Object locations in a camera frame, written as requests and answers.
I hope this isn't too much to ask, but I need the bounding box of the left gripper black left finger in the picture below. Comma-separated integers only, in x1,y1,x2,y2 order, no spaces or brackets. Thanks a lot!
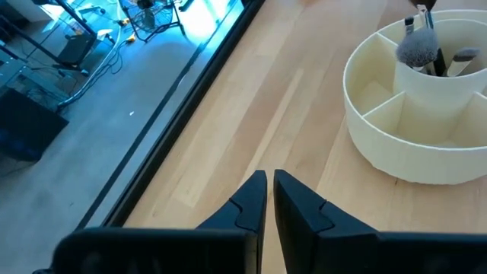
33,169,269,274

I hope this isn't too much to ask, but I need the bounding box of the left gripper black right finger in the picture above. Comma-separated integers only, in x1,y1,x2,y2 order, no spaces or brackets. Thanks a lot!
273,169,487,274

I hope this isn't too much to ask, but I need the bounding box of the fluffy round-head makeup brush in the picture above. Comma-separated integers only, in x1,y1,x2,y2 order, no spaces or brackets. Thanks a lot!
394,27,440,74

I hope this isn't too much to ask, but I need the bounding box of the white ribbed round organizer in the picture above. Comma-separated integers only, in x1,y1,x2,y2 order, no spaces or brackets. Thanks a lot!
342,8,487,186

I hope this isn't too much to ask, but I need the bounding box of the large black cabinet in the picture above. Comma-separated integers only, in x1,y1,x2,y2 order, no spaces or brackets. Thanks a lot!
0,88,70,162

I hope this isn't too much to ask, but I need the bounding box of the black equipment box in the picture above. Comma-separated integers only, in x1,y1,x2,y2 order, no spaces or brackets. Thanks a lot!
56,31,97,66

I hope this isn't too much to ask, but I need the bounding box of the grey floor cable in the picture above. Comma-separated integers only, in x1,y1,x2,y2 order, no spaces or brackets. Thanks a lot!
56,24,132,111

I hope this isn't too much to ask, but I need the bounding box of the black wire fan stand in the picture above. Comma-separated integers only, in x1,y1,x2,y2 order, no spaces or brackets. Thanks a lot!
118,0,187,43

